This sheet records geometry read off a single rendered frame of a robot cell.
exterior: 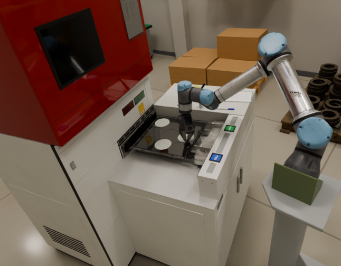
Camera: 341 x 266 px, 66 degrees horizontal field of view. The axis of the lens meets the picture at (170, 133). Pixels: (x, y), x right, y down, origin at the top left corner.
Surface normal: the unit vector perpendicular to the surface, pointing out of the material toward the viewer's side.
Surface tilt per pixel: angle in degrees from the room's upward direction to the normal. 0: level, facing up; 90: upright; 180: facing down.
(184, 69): 90
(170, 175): 0
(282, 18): 90
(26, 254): 0
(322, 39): 90
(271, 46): 41
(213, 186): 90
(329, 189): 0
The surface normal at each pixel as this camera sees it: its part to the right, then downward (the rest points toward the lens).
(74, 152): 0.90, 0.14
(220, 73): -0.52, 0.55
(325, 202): -0.14, -0.81
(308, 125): -0.44, -0.02
